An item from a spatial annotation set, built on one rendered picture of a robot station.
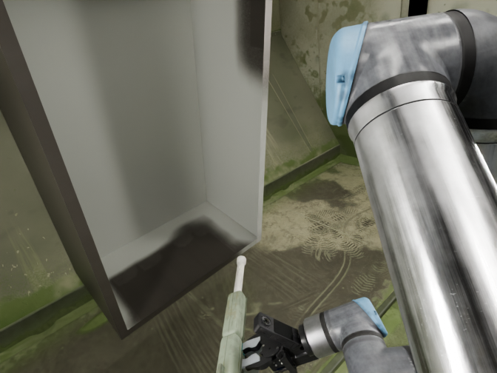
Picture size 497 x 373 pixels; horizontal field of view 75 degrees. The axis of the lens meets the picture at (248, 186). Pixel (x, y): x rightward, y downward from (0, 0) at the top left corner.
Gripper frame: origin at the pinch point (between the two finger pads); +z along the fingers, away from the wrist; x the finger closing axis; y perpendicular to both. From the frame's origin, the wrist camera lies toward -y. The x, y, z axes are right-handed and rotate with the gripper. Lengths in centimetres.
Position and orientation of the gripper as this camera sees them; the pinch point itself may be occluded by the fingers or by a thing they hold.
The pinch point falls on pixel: (233, 359)
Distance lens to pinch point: 92.6
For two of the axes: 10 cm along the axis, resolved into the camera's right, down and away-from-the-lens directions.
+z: -8.6, 4.4, 2.4
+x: 0.4, -4.1, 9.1
